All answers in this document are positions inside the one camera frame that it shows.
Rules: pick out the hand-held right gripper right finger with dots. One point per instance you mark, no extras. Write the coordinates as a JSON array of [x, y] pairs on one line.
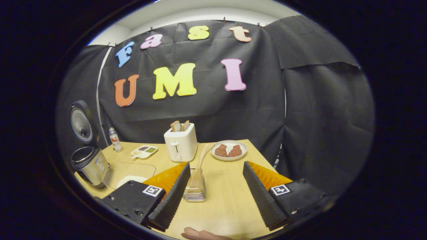
[[260, 196]]

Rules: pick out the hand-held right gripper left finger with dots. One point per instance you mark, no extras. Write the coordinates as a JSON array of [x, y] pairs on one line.
[[173, 196]]

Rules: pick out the wooden spoon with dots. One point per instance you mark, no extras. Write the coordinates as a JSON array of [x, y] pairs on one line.
[[200, 160]]

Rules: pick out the dark grey rice cooker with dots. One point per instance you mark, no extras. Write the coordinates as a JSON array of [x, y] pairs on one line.
[[91, 166]]

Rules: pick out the white round plate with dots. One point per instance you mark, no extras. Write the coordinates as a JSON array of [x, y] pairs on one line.
[[230, 158]]

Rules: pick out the white toaster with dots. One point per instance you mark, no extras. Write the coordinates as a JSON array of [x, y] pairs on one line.
[[181, 146]]

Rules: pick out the brown meat piece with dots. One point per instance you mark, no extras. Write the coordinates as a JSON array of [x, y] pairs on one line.
[[221, 150], [235, 151]]

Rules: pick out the clear glass tray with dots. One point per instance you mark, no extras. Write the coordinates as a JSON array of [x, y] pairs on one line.
[[130, 168]]

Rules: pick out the white sectioned bean dish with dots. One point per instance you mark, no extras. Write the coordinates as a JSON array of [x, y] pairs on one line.
[[144, 152]]

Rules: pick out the toast slice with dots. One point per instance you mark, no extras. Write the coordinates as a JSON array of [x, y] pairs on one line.
[[175, 126], [185, 125]]

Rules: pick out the small clear bottle red label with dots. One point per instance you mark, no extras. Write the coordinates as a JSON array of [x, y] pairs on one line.
[[115, 140]]

